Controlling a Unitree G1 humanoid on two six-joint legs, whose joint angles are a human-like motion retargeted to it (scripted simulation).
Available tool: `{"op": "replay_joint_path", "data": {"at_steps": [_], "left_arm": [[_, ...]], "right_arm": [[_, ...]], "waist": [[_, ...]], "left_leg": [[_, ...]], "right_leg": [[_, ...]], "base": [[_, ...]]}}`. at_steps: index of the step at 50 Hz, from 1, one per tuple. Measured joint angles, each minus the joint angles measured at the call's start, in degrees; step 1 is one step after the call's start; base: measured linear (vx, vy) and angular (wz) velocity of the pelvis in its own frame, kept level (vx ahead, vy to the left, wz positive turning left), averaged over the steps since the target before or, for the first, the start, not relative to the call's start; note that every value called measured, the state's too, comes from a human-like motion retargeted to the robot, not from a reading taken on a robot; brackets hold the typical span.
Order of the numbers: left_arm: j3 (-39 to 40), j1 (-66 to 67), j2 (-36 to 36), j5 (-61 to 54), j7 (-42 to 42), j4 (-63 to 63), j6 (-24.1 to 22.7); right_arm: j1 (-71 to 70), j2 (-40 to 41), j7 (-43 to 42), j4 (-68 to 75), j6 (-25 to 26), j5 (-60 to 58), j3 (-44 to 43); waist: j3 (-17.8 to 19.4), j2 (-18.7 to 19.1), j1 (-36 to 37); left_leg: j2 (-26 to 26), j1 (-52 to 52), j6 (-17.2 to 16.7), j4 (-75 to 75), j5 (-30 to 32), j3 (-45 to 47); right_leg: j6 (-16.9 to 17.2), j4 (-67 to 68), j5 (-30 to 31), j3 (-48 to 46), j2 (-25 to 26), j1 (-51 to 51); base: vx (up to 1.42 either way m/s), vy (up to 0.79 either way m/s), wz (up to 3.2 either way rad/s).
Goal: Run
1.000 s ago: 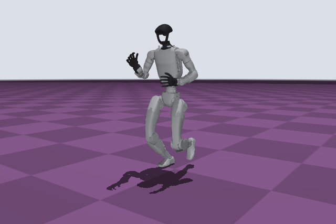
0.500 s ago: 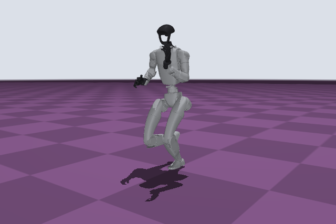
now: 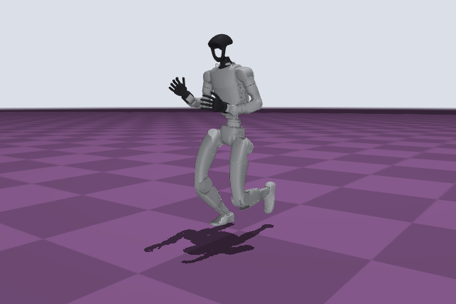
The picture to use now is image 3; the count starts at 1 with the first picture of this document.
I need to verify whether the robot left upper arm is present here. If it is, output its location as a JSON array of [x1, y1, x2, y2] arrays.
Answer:
[[234, 67, 262, 110]]

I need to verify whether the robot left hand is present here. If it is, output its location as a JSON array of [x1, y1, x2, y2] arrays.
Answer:
[[200, 91, 230, 114]]

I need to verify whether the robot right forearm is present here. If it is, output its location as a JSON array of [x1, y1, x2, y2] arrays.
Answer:
[[186, 94, 204, 109]]

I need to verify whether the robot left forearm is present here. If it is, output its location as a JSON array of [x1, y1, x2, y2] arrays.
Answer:
[[225, 99, 261, 115]]

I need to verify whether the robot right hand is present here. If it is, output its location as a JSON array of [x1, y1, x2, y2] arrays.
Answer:
[[169, 77, 194, 103]]

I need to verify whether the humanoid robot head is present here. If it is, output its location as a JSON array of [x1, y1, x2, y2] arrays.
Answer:
[[208, 34, 234, 69]]

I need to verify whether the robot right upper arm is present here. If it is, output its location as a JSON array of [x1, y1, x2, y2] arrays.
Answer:
[[201, 70, 213, 108]]

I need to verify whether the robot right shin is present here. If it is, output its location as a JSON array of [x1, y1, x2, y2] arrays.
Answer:
[[195, 187, 230, 216]]

